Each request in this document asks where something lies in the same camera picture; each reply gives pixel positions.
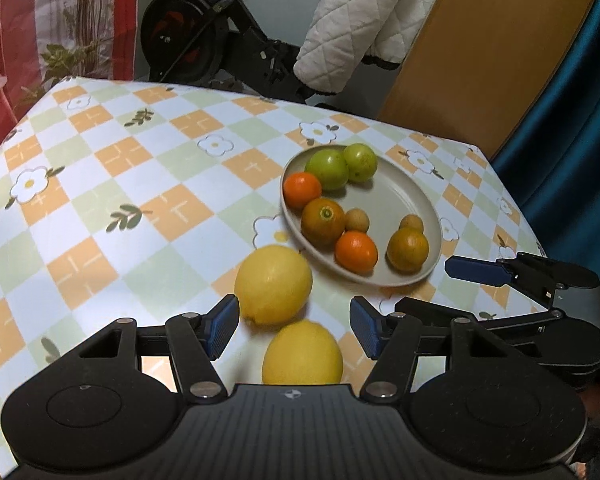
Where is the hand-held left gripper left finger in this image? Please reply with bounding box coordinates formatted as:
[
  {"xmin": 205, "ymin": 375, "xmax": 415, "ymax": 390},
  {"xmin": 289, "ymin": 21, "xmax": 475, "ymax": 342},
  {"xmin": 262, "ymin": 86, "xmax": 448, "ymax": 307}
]
[{"xmin": 80, "ymin": 294, "xmax": 241, "ymax": 406}]

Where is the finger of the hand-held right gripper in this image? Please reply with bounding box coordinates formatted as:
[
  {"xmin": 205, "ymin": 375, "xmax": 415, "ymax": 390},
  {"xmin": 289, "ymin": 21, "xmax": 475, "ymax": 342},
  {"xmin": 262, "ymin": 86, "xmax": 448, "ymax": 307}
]
[
  {"xmin": 444, "ymin": 254, "xmax": 537, "ymax": 289},
  {"xmin": 394, "ymin": 296, "xmax": 565, "ymax": 333}
]

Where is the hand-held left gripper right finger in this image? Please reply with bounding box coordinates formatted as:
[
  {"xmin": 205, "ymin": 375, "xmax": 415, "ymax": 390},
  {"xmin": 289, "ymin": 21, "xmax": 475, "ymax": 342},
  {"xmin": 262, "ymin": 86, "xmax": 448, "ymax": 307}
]
[{"xmin": 349, "ymin": 296, "xmax": 519, "ymax": 406}]

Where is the dark speckled orange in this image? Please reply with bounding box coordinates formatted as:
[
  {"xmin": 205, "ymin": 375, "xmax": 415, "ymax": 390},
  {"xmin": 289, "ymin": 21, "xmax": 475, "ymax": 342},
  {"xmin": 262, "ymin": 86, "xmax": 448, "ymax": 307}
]
[
  {"xmin": 386, "ymin": 227, "xmax": 429, "ymax": 273},
  {"xmin": 300, "ymin": 198, "xmax": 346, "ymax": 247}
]

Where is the yellow lemon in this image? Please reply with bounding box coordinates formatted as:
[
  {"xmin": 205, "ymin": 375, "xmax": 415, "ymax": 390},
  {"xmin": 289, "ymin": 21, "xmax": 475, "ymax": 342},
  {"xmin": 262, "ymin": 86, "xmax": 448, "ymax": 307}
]
[
  {"xmin": 261, "ymin": 320, "xmax": 344, "ymax": 387},
  {"xmin": 234, "ymin": 244, "xmax": 314, "ymax": 326}
]

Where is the small bright orange tangerine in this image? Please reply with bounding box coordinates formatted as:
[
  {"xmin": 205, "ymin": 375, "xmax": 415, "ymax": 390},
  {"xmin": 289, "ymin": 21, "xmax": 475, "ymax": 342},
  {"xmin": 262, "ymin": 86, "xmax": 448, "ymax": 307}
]
[
  {"xmin": 335, "ymin": 230, "xmax": 379, "ymax": 274},
  {"xmin": 283, "ymin": 172, "xmax": 323, "ymax": 211}
]

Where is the beige round plate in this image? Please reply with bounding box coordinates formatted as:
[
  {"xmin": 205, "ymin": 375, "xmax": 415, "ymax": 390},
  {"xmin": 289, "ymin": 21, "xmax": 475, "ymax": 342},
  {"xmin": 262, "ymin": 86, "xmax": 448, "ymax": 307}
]
[{"xmin": 280, "ymin": 144, "xmax": 442, "ymax": 289}]

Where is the green round fruit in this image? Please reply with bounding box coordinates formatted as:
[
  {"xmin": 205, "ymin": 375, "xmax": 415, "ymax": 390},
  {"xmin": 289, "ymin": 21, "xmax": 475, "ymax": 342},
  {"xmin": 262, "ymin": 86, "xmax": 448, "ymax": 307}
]
[
  {"xmin": 305, "ymin": 149, "xmax": 350, "ymax": 191},
  {"xmin": 343, "ymin": 143, "xmax": 378, "ymax": 182}
]

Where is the dark teal curtain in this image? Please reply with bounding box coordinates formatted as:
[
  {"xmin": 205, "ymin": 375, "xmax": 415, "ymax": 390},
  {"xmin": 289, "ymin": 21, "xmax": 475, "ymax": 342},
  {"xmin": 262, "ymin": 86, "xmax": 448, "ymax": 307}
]
[{"xmin": 489, "ymin": 0, "xmax": 600, "ymax": 282}]

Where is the checked floral tablecloth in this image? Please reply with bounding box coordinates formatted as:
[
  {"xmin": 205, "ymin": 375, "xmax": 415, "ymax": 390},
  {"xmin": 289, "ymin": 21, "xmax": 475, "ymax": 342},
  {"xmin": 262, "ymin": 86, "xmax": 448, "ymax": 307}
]
[{"xmin": 0, "ymin": 76, "xmax": 549, "ymax": 411}]

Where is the brown wooden board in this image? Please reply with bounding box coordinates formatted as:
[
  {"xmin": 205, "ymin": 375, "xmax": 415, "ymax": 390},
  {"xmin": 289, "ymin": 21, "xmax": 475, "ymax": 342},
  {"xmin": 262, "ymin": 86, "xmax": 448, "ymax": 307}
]
[{"xmin": 377, "ymin": 0, "xmax": 600, "ymax": 159}]

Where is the white quilted blanket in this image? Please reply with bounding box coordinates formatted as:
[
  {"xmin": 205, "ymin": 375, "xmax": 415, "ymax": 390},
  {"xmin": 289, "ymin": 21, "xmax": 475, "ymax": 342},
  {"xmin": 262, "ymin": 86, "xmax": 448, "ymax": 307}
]
[{"xmin": 293, "ymin": 0, "xmax": 452, "ymax": 96}]

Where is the black exercise bike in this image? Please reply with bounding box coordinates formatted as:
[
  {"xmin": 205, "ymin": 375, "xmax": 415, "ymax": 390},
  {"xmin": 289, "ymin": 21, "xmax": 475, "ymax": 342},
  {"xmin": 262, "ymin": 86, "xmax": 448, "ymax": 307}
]
[{"xmin": 140, "ymin": 0, "xmax": 332, "ymax": 107}]

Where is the wall poster with red chair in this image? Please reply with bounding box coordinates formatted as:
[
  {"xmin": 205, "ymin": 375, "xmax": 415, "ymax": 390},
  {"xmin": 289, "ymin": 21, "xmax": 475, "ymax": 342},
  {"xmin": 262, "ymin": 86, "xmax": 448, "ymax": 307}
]
[{"xmin": 0, "ymin": 0, "xmax": 147, "ymax": 162}]

